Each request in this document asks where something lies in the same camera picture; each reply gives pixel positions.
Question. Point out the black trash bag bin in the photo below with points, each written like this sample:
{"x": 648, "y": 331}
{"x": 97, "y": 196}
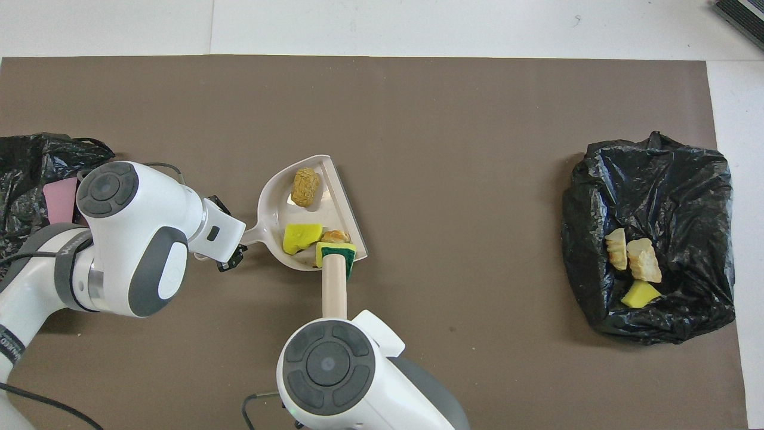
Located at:
{"x": 668, "y": 179}

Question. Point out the beige sponge chunk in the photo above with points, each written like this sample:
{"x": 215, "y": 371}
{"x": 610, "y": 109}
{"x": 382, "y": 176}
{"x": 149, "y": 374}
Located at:
{"x": 644, "y": 261}

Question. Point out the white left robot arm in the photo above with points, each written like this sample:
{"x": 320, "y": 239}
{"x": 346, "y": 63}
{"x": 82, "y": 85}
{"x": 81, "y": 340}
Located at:
{"x": 131, "y": 239}

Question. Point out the beige hand brush black bristles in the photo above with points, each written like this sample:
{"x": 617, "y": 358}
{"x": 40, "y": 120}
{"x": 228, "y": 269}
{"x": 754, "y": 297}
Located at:
{"x": 334, "y": 286}

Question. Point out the pink sheet in bag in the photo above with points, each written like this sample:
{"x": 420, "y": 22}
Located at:
{"x": 59, "y": 200}

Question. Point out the brown table mat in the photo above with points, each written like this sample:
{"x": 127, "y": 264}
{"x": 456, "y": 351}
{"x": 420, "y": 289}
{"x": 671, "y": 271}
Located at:
{"x": 358, "y": 95}

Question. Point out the beige plastic dustpan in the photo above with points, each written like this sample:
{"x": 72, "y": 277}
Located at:
{"x": 271, "y": 209}

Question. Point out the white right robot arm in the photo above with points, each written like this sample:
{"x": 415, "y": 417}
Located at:
{"x": 358, "y": 382}

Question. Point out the dark ribbed device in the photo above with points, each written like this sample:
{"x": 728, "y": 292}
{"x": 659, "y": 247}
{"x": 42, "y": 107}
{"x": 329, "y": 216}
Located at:
{"x": 746, "y": 18}

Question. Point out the black trash bag over pink bin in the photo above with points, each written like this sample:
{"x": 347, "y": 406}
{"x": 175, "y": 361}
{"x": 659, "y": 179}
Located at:
{"x": 24, "y": 167}

